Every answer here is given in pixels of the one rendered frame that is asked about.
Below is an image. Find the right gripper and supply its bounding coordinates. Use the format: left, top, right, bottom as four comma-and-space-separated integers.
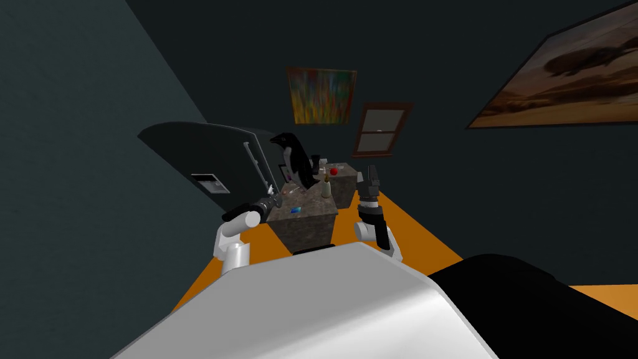
356, 165, 382, 202

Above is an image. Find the brown framed window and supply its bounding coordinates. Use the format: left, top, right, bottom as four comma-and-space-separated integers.
351, 102, 414, 159

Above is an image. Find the black penguin statue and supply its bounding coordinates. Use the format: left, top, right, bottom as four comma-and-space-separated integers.
269, 132, 321, 191

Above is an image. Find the dark grey fridge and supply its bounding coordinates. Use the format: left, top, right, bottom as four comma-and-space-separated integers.
136, 122, 281, 216

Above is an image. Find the colourful striped painting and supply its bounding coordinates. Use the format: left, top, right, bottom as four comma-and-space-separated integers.
286, 67, 358, 127

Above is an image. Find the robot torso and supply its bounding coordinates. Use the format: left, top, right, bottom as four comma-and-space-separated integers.
110, 241, 500, 359

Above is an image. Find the brown landscape picture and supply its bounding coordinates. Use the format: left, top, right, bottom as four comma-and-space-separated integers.
465, 0, 638, 131

